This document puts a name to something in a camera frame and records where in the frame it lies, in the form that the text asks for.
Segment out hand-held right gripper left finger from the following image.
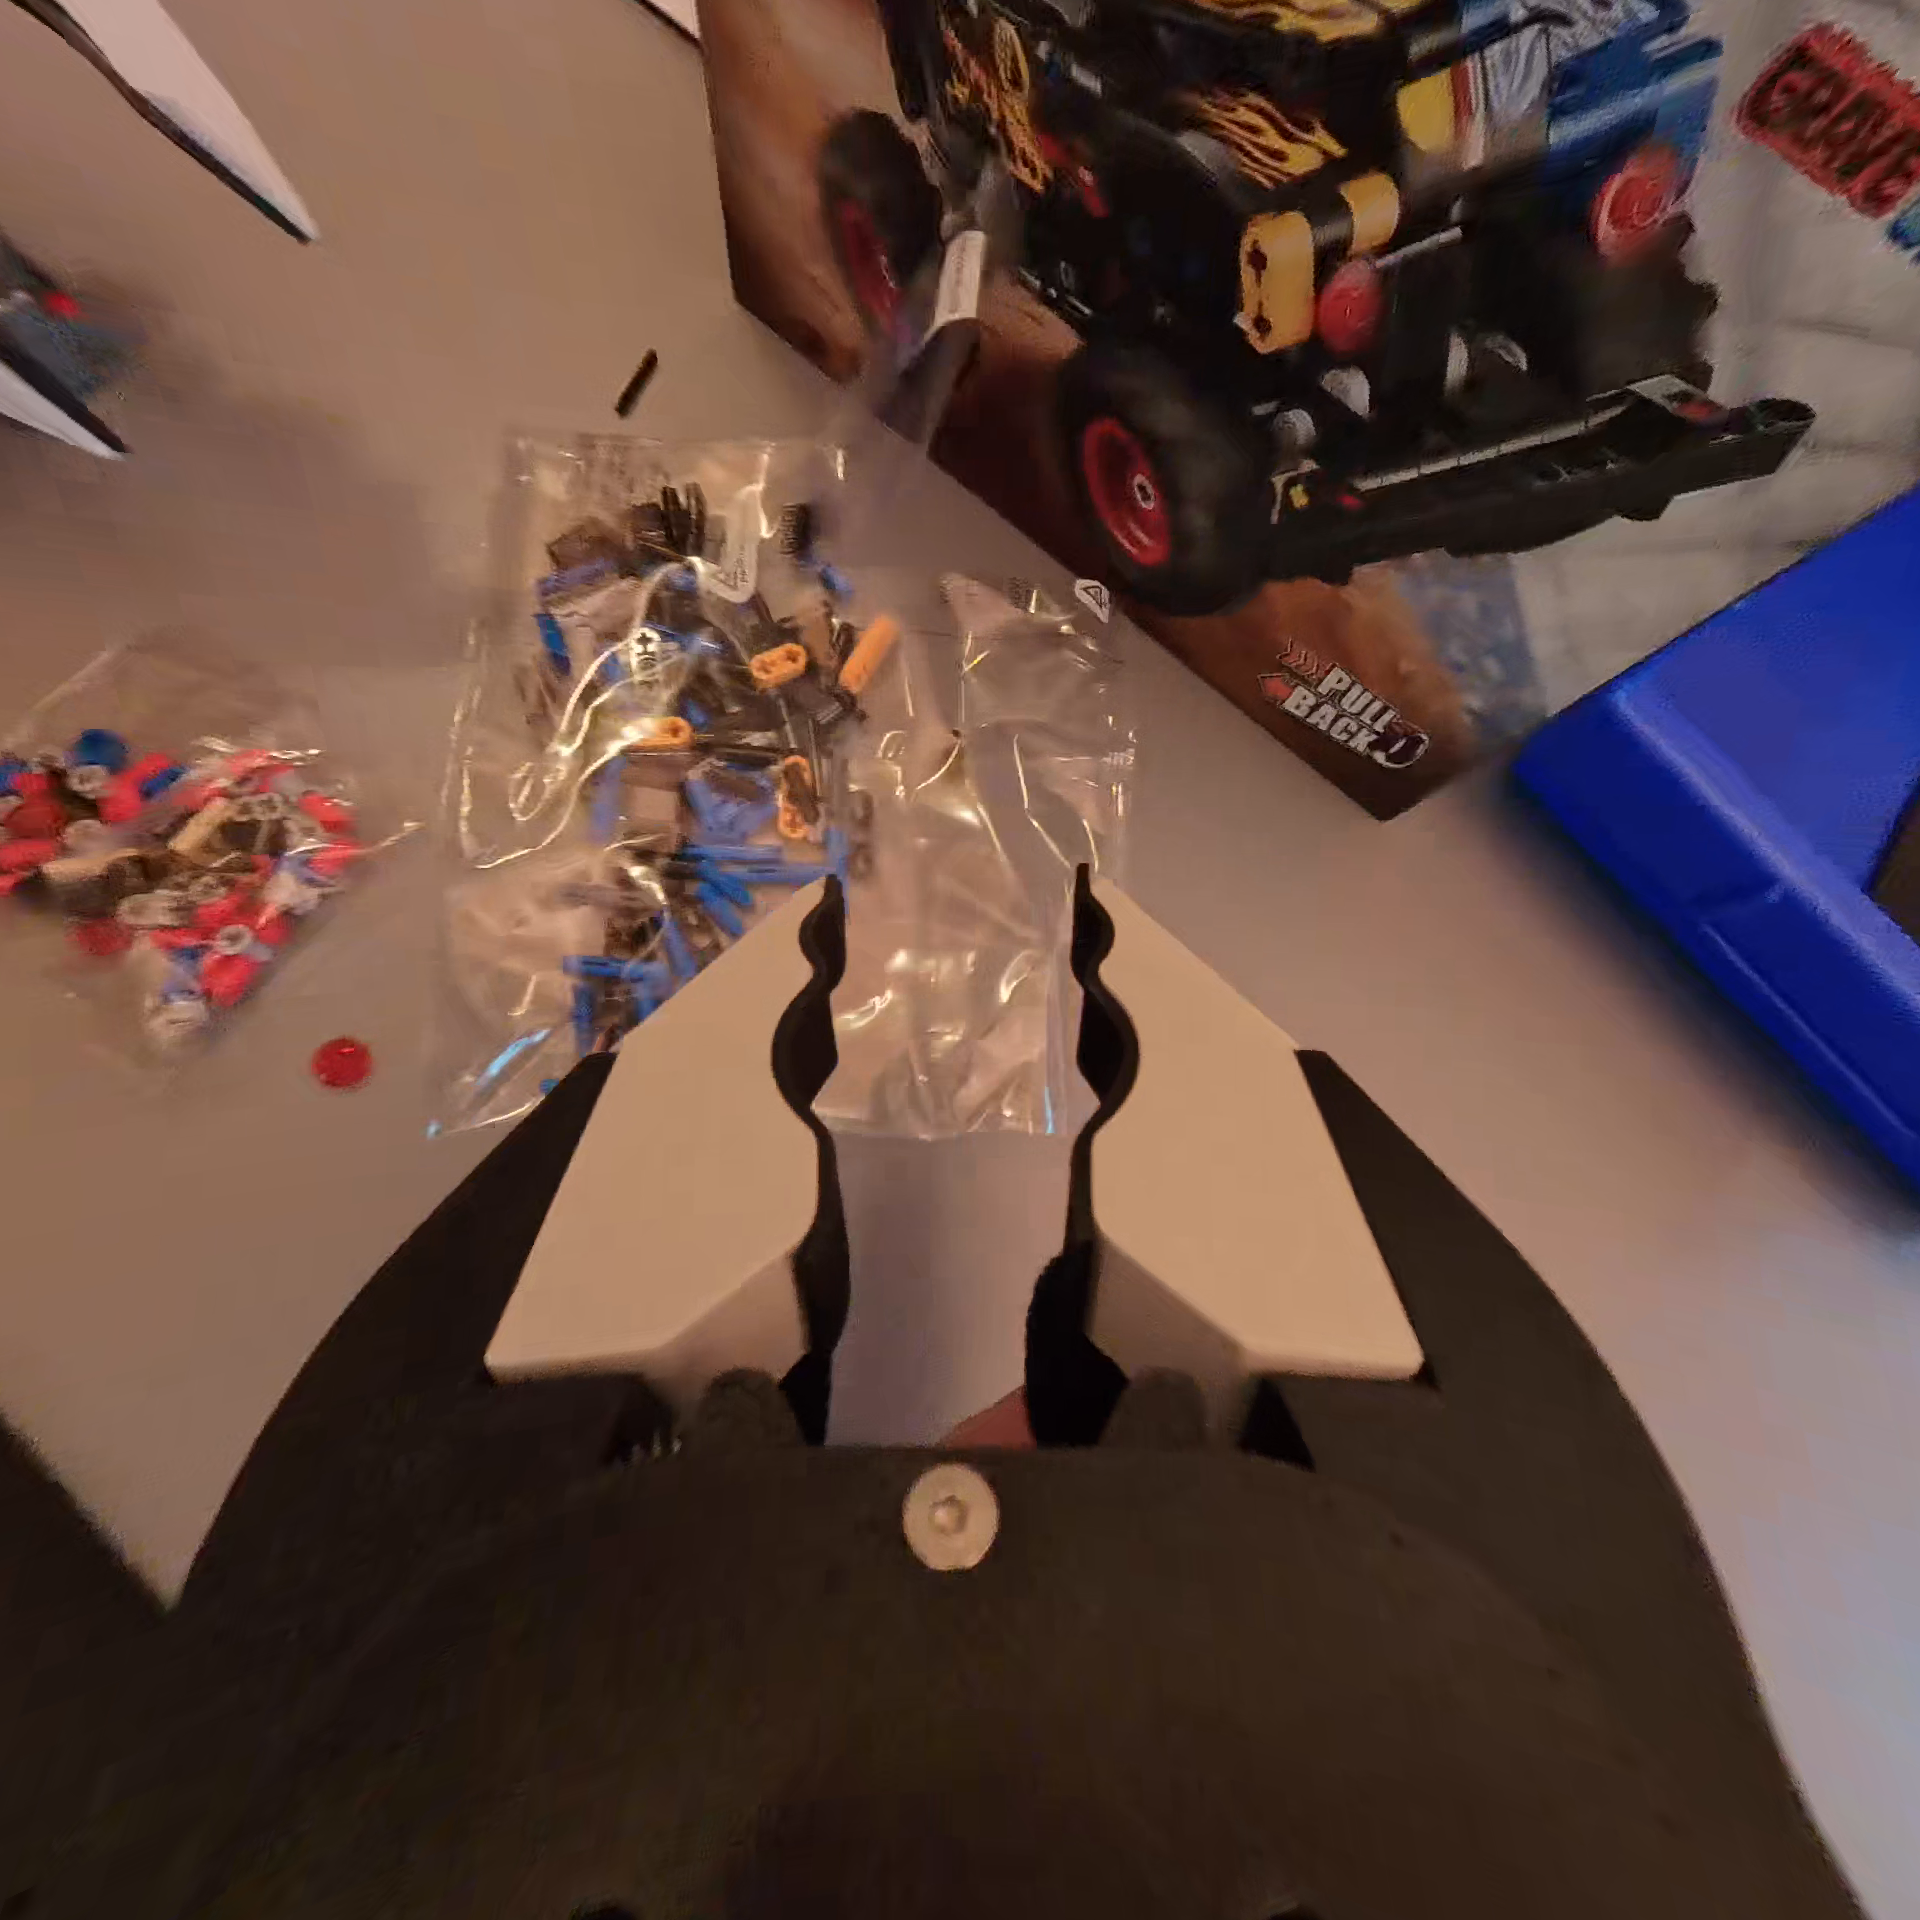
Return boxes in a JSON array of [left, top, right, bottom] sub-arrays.
[[483, 872, 852, 1448]]

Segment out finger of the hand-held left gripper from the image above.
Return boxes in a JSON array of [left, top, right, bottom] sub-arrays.
[[12, 0, 319, 247], [0, 357, 134, 459]]

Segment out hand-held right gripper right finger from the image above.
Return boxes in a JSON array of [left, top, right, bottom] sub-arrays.
[[1024, 861, 1423, 1451]]

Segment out grey toy motor block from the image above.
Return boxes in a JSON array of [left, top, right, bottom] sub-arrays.
[[0, 230, 159, 395]]

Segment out clear bag of small pins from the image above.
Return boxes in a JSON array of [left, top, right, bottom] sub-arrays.
[[0, 637, 399, 1058]]

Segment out clear bag of mixed parts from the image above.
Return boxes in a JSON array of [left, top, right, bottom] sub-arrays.
[[428, 431, 1143, 1142]]

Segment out clear plastic bag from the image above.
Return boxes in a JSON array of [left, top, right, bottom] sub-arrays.
[[862, 151, 1022, 447]]

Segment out grey desk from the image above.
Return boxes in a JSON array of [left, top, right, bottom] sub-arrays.
[[0, 0, 1920, 1920]]

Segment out blue plastic bin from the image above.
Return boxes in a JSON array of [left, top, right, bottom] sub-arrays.
[[1511, 486, 1920, 1186]]

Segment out dark perforated mat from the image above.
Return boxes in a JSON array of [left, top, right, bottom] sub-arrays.
[[0, 1410, 183, 1920]]

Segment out toy truck set box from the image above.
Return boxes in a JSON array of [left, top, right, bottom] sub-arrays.
[[698, 0, 1920, 826]]

